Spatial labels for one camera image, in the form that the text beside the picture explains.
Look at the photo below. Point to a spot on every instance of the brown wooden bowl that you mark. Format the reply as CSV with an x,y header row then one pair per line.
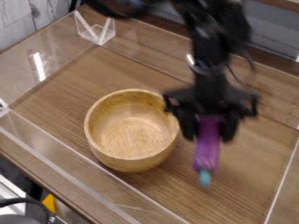
x,y
132,133

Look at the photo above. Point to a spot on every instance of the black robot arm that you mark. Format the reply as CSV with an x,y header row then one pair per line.
x,y
220,32

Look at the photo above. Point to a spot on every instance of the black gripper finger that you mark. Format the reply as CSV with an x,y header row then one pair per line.
x,y
229,128
189,125

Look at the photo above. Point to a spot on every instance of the yellow black device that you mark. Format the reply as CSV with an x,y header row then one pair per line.
x,y
34,212

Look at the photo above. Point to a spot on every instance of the clear acrylic corner bracket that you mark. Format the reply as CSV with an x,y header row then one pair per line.
x,y
99,34

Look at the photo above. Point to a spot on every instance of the purple toy eggplant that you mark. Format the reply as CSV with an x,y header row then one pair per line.
x,y
208,150

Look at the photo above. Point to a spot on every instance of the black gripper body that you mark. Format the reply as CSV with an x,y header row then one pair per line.
x,y
212,96

